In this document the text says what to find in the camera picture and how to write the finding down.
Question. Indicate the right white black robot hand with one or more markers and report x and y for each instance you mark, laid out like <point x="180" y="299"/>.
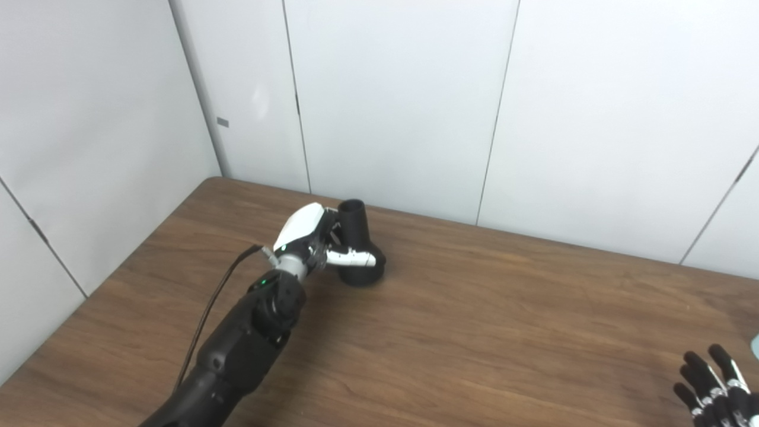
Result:
<point x="720" y="397"/>

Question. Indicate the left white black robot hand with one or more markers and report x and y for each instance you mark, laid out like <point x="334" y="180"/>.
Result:
<point x="299" y="228"/>

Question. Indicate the black nozzle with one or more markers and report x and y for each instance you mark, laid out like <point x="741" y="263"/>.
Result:
<point x="354" y="228"/>

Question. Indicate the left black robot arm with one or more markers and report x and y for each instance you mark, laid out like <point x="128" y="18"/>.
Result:
<point x="243" y="350"/>

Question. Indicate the grey corner post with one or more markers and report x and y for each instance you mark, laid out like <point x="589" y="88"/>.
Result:
<point x="198" y="89"/>

